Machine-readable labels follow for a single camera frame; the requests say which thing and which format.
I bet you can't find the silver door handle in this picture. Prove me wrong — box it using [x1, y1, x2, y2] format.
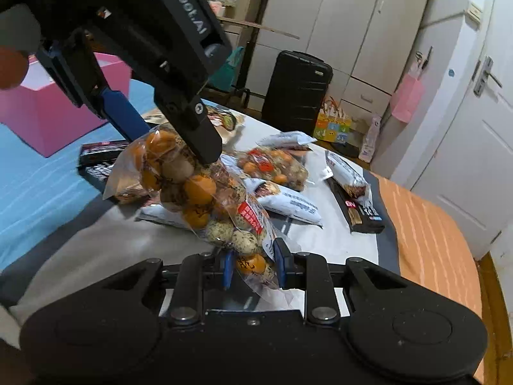
[473, 56, 502, 98]

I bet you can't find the white wardrobe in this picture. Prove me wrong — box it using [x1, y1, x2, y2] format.
[247, 0, 428, 120]

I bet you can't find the pink paper bag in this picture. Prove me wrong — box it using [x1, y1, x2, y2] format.
[390, 73, 424, 124]

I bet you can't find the black suitcase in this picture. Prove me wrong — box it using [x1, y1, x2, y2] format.
[261, 50, 333, 135]

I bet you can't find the left hand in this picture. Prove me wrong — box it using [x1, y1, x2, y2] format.
[0, 47, 29, 90]

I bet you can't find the instant noodle packet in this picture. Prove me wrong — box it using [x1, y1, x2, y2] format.
[143, 100, 244, 145]

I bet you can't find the pink storage box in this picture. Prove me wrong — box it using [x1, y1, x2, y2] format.
[1, 56, 107, 157]

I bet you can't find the colourful gift bag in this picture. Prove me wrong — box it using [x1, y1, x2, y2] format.
[313, 97, 352, 143]

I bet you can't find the white brown snack packet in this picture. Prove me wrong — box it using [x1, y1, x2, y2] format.
[325, 150, 370, 204]

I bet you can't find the white pink pouch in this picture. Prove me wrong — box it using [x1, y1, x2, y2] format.
[358, 115, 381, 163]

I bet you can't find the clear bag of quail eggs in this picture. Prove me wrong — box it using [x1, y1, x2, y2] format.
[104, 124, 284, 295]

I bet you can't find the white door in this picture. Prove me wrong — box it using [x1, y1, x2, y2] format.
[413, 0, 512, 258]

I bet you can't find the white snack packet upper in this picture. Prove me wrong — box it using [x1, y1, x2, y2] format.
[257, 130, 316, 149]

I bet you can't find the black snack packets left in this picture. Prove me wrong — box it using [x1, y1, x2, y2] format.
[77, 140, 129, 192]

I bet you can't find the black snack bar packet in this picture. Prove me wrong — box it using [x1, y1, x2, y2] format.
[327, 177, 385, 235]

